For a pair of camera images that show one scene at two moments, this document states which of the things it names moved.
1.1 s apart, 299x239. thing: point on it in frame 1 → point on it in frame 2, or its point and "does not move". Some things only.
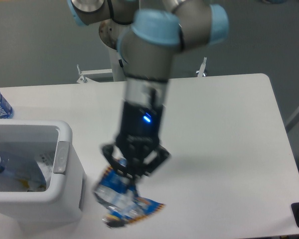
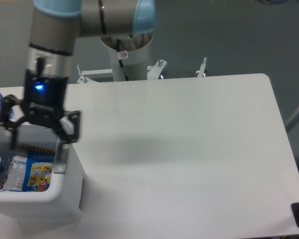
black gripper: x=139 y=138 → x=44 y=101
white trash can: x=63 y=200 does not move
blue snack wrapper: x=117 y=192 → x=30 y=170
